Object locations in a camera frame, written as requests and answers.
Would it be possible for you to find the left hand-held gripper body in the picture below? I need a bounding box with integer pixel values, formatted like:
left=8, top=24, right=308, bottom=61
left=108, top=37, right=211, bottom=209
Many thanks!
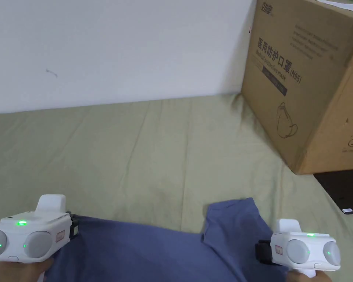
left=0, top=194, right=81, bottom=282

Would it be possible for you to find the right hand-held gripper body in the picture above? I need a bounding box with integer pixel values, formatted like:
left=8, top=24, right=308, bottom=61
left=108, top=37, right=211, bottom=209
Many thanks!
left=255, top=218, right=342, bottom=282

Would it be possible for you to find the blue shirt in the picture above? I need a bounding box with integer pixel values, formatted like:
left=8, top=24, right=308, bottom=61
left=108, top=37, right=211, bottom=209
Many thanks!
left=39, top=197, right=289, bottom=282

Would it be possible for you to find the person's right hand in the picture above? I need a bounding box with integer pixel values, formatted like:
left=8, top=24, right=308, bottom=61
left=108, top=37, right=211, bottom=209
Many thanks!
left=284, top=268, right=333, bottom=282

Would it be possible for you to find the person's left hand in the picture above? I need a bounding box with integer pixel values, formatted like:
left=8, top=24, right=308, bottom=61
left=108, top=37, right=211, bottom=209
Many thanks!
left=0, top=257, right=55, bottom=282

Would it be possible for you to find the flat black box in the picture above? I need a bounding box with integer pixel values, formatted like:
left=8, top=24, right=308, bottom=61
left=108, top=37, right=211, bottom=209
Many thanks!
left=313, top=171, right=353, bottom=216

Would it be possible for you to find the bed with pale green sheet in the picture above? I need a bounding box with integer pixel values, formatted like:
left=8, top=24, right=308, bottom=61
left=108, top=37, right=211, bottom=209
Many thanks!
left=0, top=93, right=353, bottom=282

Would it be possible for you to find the large brown cardboard carton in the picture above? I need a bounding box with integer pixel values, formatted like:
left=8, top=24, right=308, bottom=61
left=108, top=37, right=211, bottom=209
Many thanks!
left=241, top=0, right=353, bottom=176

